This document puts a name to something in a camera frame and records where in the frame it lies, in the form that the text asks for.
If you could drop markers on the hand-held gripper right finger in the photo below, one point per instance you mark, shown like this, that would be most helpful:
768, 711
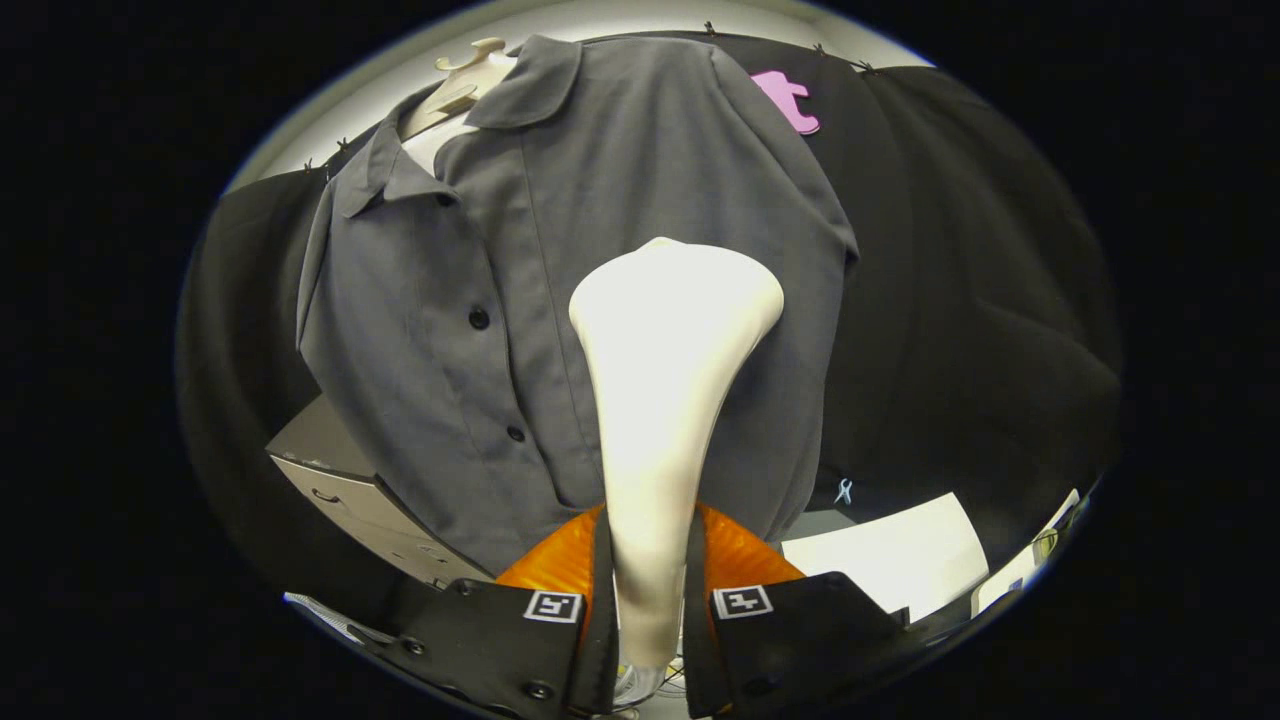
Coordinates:
698, 660

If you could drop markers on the white mannequin torso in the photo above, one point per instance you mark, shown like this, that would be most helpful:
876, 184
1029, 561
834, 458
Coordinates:
470, 85

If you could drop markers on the white garment steamer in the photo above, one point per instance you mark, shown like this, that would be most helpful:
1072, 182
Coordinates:
665, 380

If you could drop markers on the white table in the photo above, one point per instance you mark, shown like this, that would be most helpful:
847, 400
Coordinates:
880, 560

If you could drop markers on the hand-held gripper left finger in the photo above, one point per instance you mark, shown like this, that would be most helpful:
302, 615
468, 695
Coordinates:
602, 640

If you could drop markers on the small light blue clip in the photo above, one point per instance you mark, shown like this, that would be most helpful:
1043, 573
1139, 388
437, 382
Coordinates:
843, 492

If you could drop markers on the grey drawer cabinet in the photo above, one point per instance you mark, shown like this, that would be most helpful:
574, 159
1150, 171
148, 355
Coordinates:
350, 500

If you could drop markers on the black backdrop cloth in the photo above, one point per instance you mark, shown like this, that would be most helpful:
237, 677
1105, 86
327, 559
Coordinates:
950, 300

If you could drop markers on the white cluttered desk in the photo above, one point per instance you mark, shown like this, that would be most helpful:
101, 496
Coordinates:
1010, 580

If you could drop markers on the grey button-up shirt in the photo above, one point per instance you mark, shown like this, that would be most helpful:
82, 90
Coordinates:
640, 160

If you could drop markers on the white striped fabric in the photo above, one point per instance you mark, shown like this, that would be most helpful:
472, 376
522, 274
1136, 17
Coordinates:
320, 610

